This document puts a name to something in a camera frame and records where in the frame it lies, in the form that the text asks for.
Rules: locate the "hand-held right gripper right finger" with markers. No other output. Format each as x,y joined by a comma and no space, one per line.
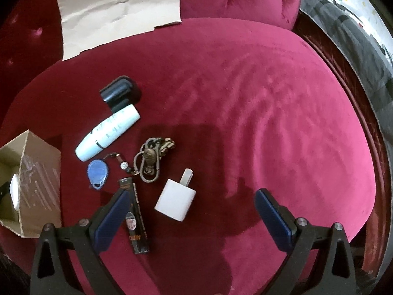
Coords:
274,221

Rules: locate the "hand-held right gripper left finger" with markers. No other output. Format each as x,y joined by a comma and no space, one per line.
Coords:
112,221

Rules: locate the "dark printed pocket tool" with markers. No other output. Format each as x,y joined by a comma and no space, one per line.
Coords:
139,221

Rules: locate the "blue key fob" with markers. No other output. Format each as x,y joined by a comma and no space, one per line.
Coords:
98,172

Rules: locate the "small white charger plug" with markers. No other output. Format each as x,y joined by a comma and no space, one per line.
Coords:
175,201

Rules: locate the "cardboard box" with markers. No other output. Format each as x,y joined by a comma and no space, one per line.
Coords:
36,175

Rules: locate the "pale blue cosmetic bottle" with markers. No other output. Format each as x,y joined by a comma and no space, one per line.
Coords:
106,133

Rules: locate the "large white charger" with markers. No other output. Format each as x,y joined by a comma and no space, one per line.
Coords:
13,190

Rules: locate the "red velvet tufted chair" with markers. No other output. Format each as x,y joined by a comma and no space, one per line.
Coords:
245,98

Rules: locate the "black glossy cap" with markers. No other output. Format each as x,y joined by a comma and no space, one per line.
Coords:
119,93

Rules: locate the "grey blanket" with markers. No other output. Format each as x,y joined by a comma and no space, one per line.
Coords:
350,46

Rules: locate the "brown paper sheet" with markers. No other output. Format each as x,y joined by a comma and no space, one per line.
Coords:
116,9

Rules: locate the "white printed cloth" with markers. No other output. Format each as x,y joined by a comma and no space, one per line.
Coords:
365,3

